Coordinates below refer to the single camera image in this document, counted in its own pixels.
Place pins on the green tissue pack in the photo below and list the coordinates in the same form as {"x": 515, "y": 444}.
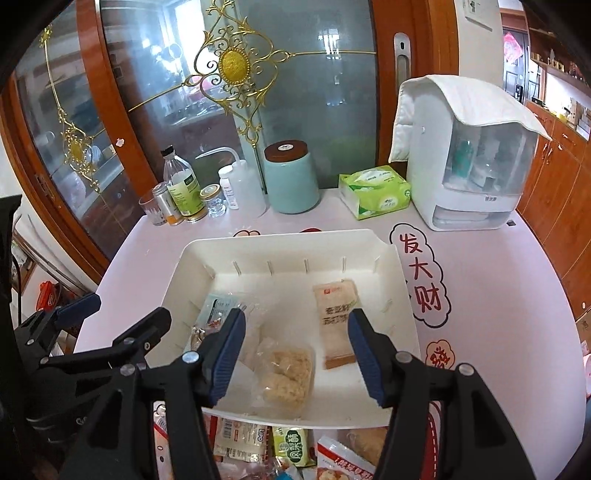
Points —
{"x": 374, "y": 191}

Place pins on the glass door gold ornament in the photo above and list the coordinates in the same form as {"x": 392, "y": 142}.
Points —
{"x": 60, "y": 138}
{"x": 300, "y": 92}

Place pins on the white wash bottle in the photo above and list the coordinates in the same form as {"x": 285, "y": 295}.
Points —
{"x": 251, "y": 194}

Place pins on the clear glass cup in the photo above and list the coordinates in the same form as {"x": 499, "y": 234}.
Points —
{"x": 213, "y": 198}

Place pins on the white packet red trim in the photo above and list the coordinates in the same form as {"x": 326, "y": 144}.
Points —
{"x": 240, "y": 438}

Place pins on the white folded cloth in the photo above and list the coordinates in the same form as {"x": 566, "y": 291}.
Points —
{"x": 461, "y": 97}

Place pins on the red white snack packet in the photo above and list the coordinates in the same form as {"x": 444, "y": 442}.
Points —
{"x": 341, "y": 461}

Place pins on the clear rice cracker packet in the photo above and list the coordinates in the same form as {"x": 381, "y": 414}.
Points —
{"x": 281, "y": 378}

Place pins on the white countertop appliance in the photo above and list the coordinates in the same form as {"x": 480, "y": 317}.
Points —
{"x": 434, "y": 184}

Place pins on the beige snack packet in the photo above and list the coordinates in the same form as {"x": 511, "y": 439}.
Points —
{"x": 332, "y": 318}

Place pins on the teal canister brown lid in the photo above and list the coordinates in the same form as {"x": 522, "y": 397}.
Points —
{"x": 291, "y": 184}

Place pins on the small white pill bottle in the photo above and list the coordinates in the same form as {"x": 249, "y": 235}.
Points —
{"x": 228, "y": 187}

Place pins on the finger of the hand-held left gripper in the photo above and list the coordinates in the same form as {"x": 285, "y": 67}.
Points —
{"x": 78, "y": 307}
{"x": 143, "y": 327}

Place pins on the light blue packet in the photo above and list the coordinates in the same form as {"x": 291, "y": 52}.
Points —
{"x": 217, "y": 307}

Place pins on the brown nut snack packet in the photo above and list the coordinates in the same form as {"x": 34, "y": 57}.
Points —
{"x": 201, "y": 334}

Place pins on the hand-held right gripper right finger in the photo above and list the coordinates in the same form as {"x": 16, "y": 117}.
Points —
{"x": 364, "y": 360}

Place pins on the white plastic bin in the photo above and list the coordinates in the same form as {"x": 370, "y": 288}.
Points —
{"x": 286, "y": 258}

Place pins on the green label glass bottle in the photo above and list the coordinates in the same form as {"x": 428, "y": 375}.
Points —
{"x": 182, "y": 194}

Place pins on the small blue snack packet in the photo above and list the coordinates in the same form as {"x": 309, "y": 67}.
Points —
{"x": 286, "y": 474}

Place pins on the green snack packet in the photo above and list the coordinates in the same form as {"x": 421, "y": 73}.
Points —
{"x": 293, "y": 445}

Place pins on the wooden cabinet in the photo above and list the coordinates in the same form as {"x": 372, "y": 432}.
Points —
{"x": 558, "y": 184}

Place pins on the clear drinking glass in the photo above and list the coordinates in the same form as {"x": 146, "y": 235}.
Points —
{"x": 147, "y": 210}

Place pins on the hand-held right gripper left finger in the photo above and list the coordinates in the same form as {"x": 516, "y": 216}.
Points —
{"x": 226, "y": 355}

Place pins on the clear packet brown snack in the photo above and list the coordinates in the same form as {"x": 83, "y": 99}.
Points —
{"x": 369, "y": 443}

